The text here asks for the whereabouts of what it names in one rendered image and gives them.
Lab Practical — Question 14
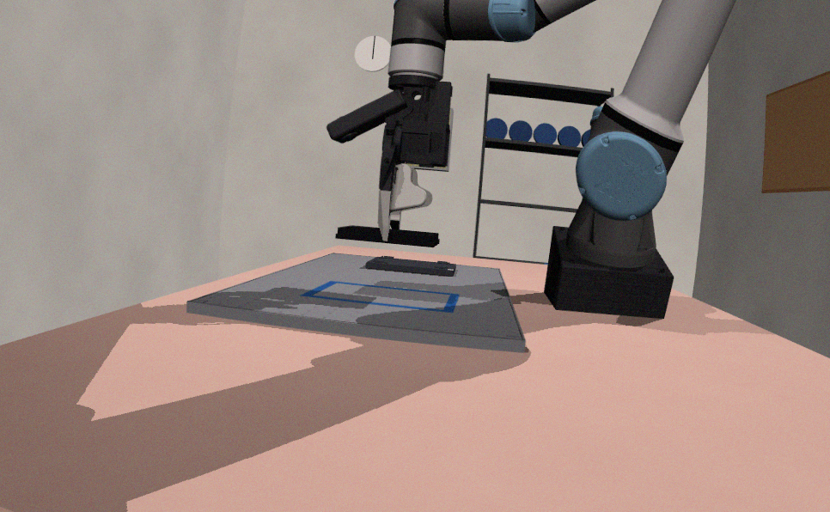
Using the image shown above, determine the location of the blue tape outline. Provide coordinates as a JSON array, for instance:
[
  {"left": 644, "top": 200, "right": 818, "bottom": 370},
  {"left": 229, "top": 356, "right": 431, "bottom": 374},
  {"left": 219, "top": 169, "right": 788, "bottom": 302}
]
[{"left": 302, "top": 281, "right": 459, "bottom": 313}]

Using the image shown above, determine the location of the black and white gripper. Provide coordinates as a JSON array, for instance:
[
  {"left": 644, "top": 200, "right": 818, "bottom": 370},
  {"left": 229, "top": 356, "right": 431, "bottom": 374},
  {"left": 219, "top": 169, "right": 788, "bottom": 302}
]
[{"left": 378, "top": 75, "right": 453, "bottom": 242}]

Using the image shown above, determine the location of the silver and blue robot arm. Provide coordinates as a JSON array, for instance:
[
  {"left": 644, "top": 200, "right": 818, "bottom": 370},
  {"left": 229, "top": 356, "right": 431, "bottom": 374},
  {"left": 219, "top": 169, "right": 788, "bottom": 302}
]
[{"left": 327, "top": 0, "right": 736, "bottom": 268}]

